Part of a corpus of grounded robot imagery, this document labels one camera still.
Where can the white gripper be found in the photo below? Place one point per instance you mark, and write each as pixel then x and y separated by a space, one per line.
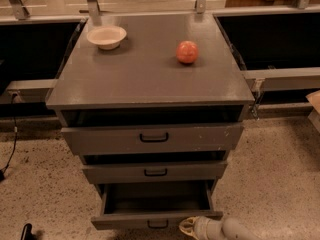
pixel 202 228

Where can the grey bottom drawer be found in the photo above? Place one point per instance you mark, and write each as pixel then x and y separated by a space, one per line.
pixel 154 205

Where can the grey drawer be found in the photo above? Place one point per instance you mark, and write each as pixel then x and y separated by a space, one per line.
pixel 154 205
pixel 154 172
pixel 152 138

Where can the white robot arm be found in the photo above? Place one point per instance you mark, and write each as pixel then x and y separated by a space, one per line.
pixel 234 230

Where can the yellow robot base part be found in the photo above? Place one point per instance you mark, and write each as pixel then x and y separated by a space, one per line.
pixel 314 116

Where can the grey middle drawer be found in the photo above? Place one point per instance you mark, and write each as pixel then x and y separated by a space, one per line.
pixel 154 172

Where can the grey top drawer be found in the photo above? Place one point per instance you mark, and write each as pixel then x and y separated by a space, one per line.
pixel 152 138

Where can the grey drawer cabinet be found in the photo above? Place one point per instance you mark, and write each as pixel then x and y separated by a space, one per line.
pixel 141 82

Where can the black object on floor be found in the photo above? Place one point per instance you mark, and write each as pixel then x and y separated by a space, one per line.
pixel 27 232

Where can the red apple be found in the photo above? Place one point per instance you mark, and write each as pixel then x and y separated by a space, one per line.
pixel 187 52

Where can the white bowl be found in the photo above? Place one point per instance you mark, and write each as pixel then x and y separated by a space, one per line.
pixel 107 37

